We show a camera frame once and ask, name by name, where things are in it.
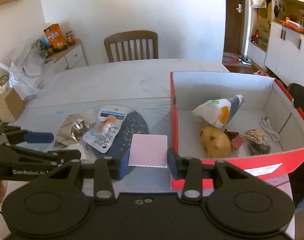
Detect orange snack bag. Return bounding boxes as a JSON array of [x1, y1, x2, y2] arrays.
[[44, 23, 67, 53]]

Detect small brown cardboard box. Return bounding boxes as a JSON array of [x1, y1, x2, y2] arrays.
[[0, 89, 25, 124]]

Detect wooden chair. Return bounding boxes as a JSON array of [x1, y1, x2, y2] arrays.
[[104, 30, 159, 62]]

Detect dark brown door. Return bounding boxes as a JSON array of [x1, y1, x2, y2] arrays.
[[224, 0, 247, 54]]

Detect white side cabinet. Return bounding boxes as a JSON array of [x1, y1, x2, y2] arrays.
[[45, 39, 88, 73]]

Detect silver foil snack packet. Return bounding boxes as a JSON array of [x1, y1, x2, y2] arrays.
[[56, 114, 96, 146]]

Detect clear plastic bag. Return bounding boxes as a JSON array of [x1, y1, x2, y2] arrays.
[[9, 39, 55, 102]]

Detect white charging cable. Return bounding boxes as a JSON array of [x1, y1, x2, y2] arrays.
[[259, 115, 281, 143]]

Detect hanging tote bag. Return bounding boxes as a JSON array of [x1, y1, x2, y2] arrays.
[[250, 0, 267, 9]]

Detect pink sticky note pad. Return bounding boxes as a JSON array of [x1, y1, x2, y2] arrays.
[[128, 134, 168, 168]]

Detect white storage cabinets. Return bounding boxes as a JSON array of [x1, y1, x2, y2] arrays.
[[246, 0, 304, 86]]

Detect black item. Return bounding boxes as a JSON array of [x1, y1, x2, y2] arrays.
[[248, 142, 270, 155]]

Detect red cardboard box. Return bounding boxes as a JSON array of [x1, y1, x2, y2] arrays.
[[170, 72, 304, 179]]

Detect grey white snack bag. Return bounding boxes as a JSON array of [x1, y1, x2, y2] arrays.
[[192, 94, 244, 128]]

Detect white sausage packet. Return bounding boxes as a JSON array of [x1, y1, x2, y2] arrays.
[[82, 109, 127, 154]]

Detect yellow plush toy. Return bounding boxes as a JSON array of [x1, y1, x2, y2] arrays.
[[200, 125, 231, 159]]

